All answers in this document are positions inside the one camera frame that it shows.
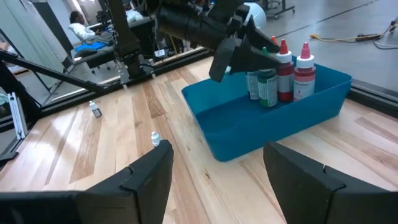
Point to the person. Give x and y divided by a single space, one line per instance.
82 29

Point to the white cloth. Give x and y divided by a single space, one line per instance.
134 15

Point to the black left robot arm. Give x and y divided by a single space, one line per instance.
192 25

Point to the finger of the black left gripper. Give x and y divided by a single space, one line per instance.
259 37
222 59

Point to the black aluminium table rail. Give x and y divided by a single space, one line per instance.
93 96
373 96

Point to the white label plate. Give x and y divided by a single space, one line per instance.
159 53

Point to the pink-capped food coloring bottle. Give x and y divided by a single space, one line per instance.
304 81

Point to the green-capped food coloring bottle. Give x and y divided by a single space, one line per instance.
267 90

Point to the blue plastic bin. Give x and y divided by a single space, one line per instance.
248 130

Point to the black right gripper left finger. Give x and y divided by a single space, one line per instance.
124 202

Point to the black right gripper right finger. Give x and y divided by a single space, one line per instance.
311 193

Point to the small green food coloring bottle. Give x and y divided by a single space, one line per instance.
155 138

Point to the silver aluminium bracket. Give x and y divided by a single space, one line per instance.
18 115

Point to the black frame post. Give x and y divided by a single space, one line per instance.
9 77

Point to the black diagonal frame strut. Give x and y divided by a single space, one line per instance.
46 71

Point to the red-capped food coloring bottle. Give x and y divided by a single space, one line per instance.
285 81

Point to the white cylindrical lamp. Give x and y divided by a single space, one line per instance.
258 14

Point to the black rolling cart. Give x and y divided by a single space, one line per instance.
280 7

